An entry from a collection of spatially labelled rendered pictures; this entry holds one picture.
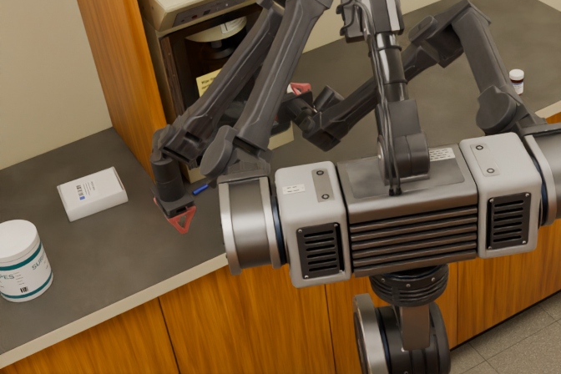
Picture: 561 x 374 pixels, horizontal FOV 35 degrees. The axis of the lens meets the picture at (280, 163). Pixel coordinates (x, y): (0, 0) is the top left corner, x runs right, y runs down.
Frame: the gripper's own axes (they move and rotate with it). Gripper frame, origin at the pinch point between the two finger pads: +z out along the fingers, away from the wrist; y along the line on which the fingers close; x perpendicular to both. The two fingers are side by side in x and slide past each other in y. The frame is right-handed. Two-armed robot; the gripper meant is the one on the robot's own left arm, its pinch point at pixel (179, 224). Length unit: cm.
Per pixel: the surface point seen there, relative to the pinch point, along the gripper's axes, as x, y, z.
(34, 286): 33.6, 14.6, 12.5
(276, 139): -40, 32, 14
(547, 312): -121, 6, 110
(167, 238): 0.0, 15.5, 16.0
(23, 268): 34.3, 14.5, 6.0
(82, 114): 2, 75, 11
